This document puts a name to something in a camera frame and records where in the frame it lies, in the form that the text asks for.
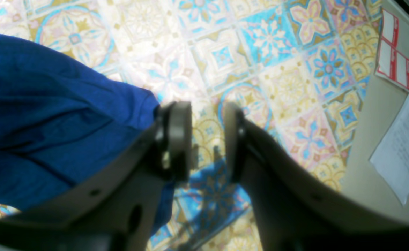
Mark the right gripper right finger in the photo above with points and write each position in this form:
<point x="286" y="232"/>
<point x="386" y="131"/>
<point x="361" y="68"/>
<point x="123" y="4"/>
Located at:
<point x="293" y="210"/>

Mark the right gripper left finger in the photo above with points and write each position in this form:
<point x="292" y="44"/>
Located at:
<point x="115" y="209"/>

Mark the blue long-sleeve T-shirt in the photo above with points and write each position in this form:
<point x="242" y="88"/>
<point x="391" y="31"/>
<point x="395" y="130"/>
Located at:
<point x="61" y="122"/>

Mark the white paper sheet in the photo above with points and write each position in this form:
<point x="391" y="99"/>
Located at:
<point x="391" y="156"/>

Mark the patterned tile tablecloth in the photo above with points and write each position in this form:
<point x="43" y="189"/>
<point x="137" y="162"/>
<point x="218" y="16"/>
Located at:
<point x="298" y="68"/>

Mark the red white labels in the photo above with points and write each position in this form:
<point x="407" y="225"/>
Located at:
<point x="392" y="65"/>

